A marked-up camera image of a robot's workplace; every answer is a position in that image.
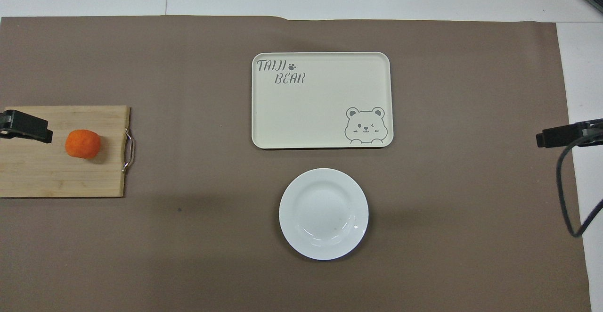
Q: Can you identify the white round plate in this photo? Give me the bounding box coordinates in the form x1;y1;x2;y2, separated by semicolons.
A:
278;168;370;261

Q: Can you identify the orange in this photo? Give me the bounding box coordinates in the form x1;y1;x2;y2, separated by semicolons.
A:
65;129;102;159

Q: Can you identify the cream tray with bear print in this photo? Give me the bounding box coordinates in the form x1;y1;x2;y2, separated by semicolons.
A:
251;52;393;150

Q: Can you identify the black cable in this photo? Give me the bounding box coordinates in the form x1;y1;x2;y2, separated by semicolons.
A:
555;131;603;238

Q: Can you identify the wooden cutting board, metal handle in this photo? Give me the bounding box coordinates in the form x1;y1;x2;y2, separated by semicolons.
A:
0;105;135;198

